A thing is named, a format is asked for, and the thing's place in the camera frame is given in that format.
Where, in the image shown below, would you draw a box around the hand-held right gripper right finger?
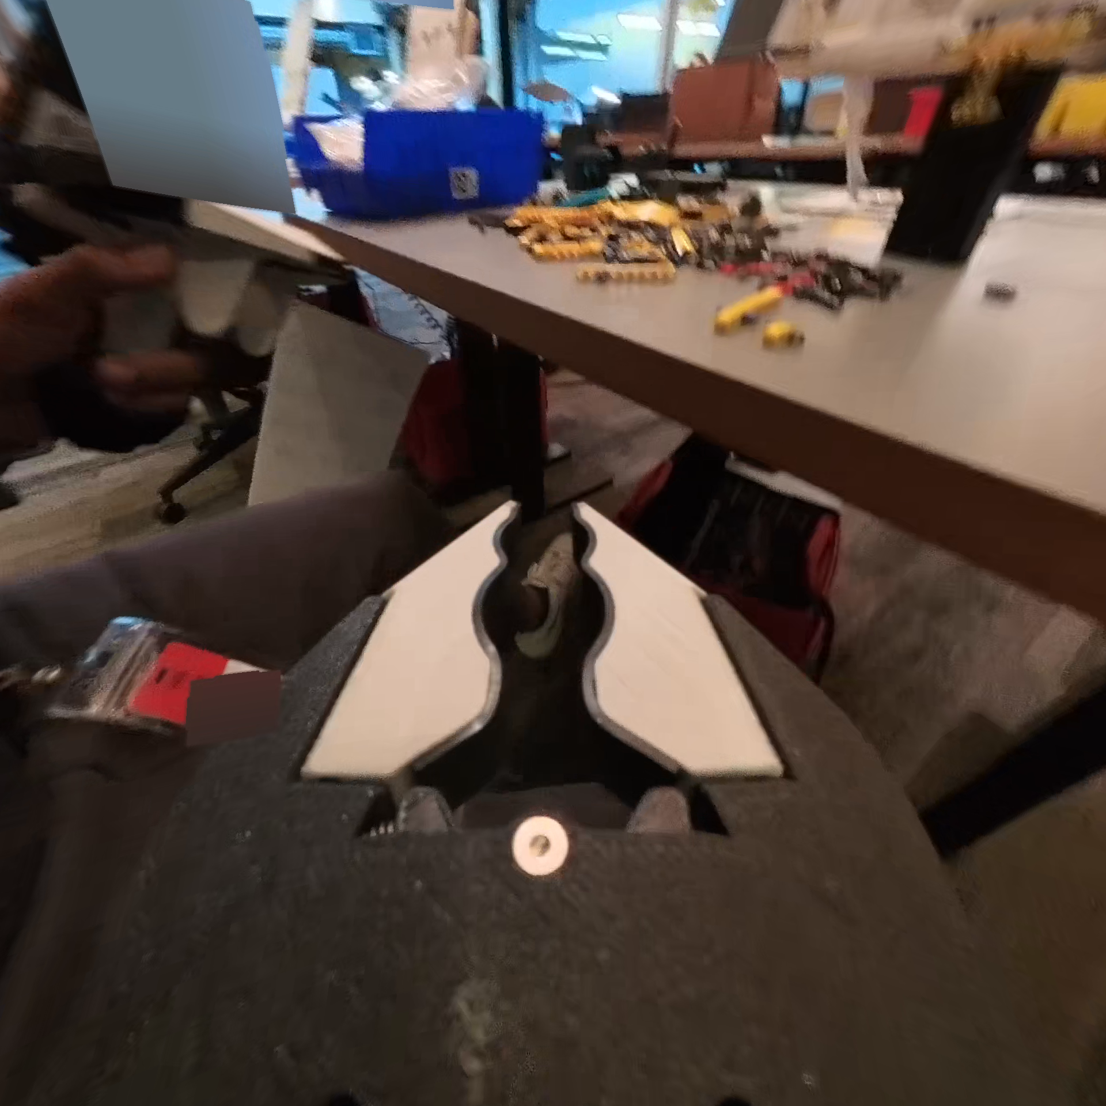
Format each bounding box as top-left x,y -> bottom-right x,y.
574,503 -> 784,779

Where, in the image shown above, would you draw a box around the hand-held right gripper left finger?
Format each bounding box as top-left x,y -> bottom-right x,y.
300,503 -> 521,783

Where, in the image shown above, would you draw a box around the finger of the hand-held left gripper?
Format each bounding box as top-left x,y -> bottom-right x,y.
245,301 -> 431,508

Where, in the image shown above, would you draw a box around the person's left hand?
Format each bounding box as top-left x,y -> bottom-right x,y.
0,244 -> 209,452

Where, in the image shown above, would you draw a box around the red bag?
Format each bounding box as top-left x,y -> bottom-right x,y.
393,358 -> 474,503

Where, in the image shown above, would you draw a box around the black office chair base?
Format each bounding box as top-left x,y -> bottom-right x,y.
155,385 -> 263,525

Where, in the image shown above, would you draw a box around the red black backpack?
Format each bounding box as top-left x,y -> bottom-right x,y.
616,435 -> 843,684

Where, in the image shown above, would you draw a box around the white sneaker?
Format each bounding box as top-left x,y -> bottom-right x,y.
515,533 -> 580,661

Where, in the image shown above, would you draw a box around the black table leg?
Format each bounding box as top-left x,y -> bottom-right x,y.
466,319 -> 616,520

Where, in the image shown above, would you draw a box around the person's grey trousers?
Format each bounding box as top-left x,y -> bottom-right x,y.
0,473 -> 486,1106

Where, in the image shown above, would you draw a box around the red badge with metal clip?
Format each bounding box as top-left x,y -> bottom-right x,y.
0,614 -> 232,739

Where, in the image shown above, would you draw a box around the blue storage bin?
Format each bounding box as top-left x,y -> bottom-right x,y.
293,108 -> 545,219

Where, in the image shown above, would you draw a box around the pile of yellow grey bricks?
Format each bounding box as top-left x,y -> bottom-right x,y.
470,195 -> 779,264

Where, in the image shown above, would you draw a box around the black device with screen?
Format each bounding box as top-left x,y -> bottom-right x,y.
561,125 -> 616,192

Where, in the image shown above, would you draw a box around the long yellow toy beam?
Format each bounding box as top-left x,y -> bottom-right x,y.
712,285 -> 784,334

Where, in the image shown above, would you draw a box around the pile of black red pins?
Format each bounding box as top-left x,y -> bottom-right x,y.
718,248 -> 902,311

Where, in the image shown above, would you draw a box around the brown box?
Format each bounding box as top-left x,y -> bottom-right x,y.
672,56 -> 783,148

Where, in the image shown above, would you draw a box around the black cardboard box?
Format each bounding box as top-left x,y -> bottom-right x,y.
884,61 -> 1065,264

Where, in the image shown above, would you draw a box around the open instruction booklet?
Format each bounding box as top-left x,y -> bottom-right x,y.
769,0 -> 1106,79

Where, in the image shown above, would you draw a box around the black bracket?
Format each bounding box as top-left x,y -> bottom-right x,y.
645,170 -> 728,199

